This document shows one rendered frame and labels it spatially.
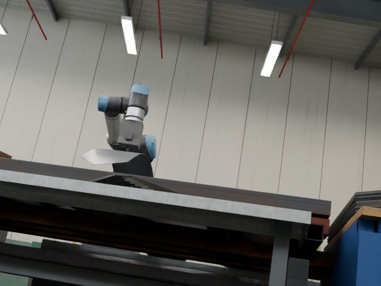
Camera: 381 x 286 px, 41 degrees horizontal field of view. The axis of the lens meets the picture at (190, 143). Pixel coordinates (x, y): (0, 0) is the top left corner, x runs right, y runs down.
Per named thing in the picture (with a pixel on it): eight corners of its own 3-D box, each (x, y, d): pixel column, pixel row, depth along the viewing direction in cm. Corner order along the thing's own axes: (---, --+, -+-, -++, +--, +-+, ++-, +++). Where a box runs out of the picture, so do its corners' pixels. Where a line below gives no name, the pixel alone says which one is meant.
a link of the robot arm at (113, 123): (109, 137, 268) (99, 87, 225) (130, 139, 269) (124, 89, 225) (105, 157, 263) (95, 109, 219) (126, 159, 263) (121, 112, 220)
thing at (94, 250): (320, 289, 222) (320, 282, 223) (41, 244, 244) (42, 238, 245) (315, 292, 240) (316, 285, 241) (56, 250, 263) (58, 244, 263)
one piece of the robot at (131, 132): (122, 107, 208) (114, 145, 204) (144, 110, 208) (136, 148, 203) (125, 116, 218) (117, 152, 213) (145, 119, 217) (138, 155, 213)
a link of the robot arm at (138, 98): (150, 92, 222) (149, 84, 214) (145, 115, 219) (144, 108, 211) (132, 89, 222) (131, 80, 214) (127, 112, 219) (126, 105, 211)
